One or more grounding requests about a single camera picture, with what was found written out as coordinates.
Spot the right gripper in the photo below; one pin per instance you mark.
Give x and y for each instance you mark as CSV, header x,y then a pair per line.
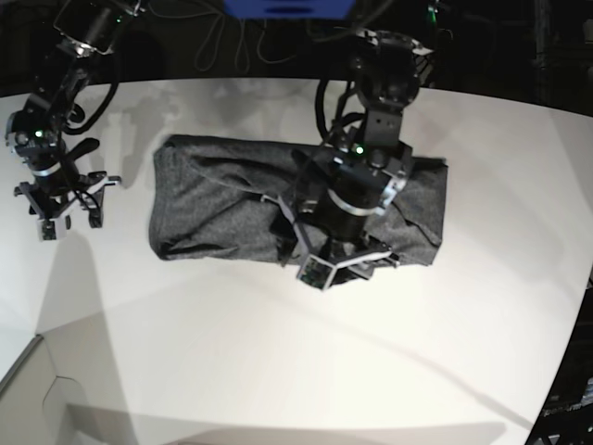
x,y
87,192

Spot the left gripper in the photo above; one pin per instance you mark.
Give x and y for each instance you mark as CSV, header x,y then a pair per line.
x,y
332,229

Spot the grey t-shirt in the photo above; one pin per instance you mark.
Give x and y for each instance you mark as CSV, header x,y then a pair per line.
x,y
214,199

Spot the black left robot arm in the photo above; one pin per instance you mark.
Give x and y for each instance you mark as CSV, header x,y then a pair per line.
x,y
357,201

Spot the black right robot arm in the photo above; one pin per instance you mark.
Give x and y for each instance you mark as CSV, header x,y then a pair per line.
x,y
89,30

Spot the blue box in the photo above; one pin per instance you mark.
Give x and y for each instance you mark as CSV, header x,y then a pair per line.
x,y
289,9

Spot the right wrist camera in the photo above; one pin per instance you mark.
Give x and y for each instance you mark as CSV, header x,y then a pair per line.
x,y
54,229

